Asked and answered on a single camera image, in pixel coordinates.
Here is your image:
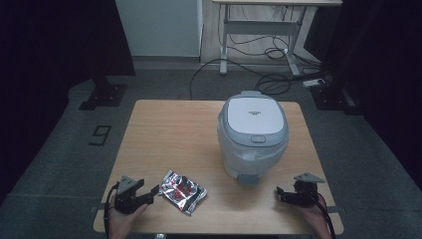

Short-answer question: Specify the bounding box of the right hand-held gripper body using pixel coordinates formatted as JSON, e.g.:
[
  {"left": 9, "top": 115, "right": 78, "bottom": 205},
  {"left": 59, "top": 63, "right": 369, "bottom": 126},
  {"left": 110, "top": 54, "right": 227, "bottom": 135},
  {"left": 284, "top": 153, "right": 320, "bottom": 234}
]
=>
[{"left": 292, "top": 171, "right": 326, "bottom": 209}]

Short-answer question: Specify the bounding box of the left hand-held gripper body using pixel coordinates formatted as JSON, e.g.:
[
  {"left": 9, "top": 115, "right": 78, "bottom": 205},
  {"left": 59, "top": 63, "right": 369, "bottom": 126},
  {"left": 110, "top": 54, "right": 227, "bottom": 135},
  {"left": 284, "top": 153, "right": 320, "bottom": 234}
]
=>
[{"left": 113, "top": 174, "right": 142, "bottom": 215}]

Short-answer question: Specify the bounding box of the silver red snack wrapper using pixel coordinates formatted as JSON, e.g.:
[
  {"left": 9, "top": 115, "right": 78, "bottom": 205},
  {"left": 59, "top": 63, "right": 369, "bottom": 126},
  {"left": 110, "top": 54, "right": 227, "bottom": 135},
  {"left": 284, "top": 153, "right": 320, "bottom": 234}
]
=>
[{"left": 158, "top": 169, "right": 209, "bottom": 216}]

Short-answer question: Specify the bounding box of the white lidded trash can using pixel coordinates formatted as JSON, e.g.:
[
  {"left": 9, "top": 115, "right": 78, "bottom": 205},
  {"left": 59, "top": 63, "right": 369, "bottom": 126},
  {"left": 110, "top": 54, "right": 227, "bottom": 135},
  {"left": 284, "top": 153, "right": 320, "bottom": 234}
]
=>
[{"left": 217, "top": 90, "right": 291, "bottom": 187}]

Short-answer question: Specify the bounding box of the person's left hand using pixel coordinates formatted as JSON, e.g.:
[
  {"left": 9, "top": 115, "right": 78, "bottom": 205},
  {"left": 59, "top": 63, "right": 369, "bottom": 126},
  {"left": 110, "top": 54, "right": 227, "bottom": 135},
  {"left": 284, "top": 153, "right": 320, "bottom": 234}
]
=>
[{"left": 107, "top": 195, "right": 149, "bottom": 239}]

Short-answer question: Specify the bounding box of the person's right hand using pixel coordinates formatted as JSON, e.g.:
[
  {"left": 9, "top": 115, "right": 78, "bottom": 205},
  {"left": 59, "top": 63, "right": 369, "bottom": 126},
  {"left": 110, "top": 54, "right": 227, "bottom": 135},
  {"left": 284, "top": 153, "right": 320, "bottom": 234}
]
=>
[{"left": 299, "top": 195, "right": 330, "bottom": 239}]

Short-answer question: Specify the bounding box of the white bin with plastic liner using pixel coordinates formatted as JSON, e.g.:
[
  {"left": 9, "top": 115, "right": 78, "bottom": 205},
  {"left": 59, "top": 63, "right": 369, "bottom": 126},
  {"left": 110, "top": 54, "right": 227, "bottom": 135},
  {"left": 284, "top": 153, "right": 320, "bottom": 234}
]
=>
[{"left": 217, "top": 122, "right": 291, "bottom": 173}]

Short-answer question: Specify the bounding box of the black stand base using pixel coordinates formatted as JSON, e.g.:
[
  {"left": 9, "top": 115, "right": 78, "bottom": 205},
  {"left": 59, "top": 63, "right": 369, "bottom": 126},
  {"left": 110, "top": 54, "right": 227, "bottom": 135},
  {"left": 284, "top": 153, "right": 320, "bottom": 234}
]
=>
[
  {"left": 309, "top": 83, "right": 362, "bottom": 117},
  {"left": 78, "top": 77, "right": 129, "bottom": 112}
]

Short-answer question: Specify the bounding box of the white power strip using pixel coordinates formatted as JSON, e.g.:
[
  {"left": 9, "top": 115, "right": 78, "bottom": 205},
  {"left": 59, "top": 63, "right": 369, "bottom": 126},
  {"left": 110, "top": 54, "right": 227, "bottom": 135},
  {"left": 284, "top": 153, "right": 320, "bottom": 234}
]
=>
[{"left": 302, "top": 77, "right": 328, "bottom": 89}]

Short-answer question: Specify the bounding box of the dark curtain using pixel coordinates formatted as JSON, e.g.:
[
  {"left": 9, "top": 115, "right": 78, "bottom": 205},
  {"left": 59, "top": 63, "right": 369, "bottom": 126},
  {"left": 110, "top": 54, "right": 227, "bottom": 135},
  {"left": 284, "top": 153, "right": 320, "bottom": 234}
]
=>
[
  {"left": 304, "top": 0, "right": 422, "bottom": 182},
  {"left": 0, "top": 0, "right": 136, "bottom": 111}
]

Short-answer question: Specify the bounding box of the white cabinet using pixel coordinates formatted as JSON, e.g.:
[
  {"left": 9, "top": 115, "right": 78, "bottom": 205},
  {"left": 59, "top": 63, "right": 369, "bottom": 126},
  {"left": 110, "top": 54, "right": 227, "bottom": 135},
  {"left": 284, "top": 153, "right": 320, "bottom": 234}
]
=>
[{"left": 114, "top": 0, "right": 204, "bottom": 59}]

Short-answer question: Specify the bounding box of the white height-adjustable desk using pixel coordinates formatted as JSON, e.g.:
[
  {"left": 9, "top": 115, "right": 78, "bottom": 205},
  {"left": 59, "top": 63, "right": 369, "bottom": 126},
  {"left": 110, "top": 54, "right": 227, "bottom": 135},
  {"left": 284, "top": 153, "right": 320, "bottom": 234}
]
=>
[{"left": 212, "top": 0, "right": 343, "bottom": 78}]

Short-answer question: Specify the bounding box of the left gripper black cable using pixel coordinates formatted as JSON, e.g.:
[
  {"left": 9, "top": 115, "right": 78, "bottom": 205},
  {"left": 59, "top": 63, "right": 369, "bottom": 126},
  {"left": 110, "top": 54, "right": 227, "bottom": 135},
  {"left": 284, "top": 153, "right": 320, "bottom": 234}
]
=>
[{"left": 103, "top": 181, "right": 120, "bottom": 239}]

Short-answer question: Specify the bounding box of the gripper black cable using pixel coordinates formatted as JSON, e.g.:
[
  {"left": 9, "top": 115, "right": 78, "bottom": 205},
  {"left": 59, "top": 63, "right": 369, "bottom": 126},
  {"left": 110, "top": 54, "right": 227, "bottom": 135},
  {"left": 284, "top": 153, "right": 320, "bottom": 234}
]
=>
[
  {"left": 103, "top": 181, "right": 120, "bottom": 239},
  {"left": 307, "top": 189, "right": 337, "bottom": 239}
]

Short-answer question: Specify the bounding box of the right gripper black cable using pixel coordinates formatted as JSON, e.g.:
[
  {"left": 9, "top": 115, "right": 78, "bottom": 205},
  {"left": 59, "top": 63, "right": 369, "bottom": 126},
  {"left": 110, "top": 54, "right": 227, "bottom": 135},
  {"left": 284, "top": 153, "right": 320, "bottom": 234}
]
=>
[{"left": 307, "top": 189, "right": 337, "bottom": 239}]

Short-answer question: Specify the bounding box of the coil of black cables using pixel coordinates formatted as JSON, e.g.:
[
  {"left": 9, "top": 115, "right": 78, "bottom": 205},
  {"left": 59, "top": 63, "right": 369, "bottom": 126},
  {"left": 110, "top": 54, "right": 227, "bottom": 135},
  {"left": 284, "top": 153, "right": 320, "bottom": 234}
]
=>
[{"left": 253, "top": 71, "right": 327, "bottom": 98}]

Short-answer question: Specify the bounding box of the long black floor cable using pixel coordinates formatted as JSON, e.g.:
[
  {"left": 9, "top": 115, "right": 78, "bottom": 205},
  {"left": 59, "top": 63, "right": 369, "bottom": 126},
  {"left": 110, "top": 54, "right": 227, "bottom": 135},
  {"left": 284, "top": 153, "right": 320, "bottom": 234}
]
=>
[{"left": 188, "top": 57, "right": 267, "bottom": 102}]

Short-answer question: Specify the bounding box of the black cable bundle under desk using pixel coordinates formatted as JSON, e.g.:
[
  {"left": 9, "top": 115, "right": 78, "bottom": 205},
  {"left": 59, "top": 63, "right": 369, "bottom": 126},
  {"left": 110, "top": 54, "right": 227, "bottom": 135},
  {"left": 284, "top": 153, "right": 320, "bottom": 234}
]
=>
[{"left": 228, "top": 33, "right": 322, "bottom": 69}]

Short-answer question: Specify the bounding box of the hanging grey cable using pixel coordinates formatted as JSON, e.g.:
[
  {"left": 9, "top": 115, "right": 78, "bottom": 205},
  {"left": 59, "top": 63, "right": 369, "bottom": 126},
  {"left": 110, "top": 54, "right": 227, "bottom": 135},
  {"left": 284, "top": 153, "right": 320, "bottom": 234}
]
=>
[{"left": 228, "top": 33, "right": 278, "bottom": 46}]

